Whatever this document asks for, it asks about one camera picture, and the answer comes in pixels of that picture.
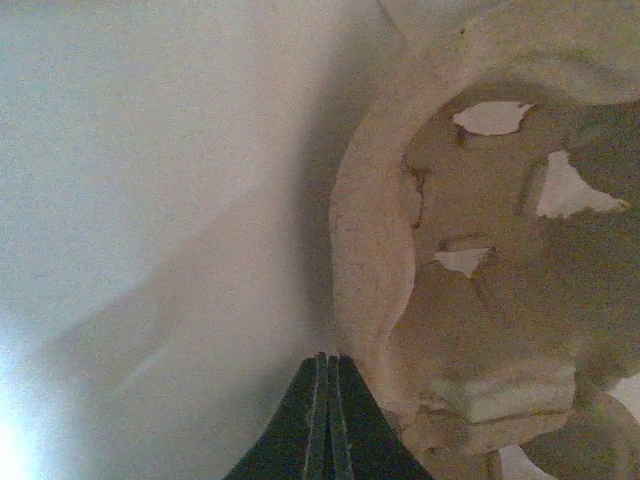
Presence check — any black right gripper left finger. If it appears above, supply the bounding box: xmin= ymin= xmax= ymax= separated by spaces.
xmin=226 ymin=353 xmax=328 ymax=480

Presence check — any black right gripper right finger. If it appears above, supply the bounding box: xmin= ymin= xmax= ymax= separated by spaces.
xmin=328 ymin=356 xmax=431 ymax=480

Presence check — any orange paper bag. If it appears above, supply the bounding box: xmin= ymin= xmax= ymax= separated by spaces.
xmin=1 ymin=1 xmax=407 ymax=479

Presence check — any single pulp cup carrier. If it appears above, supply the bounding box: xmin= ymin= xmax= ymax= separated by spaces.
xmin=330 ymin=1 xmax=639 ymax=479

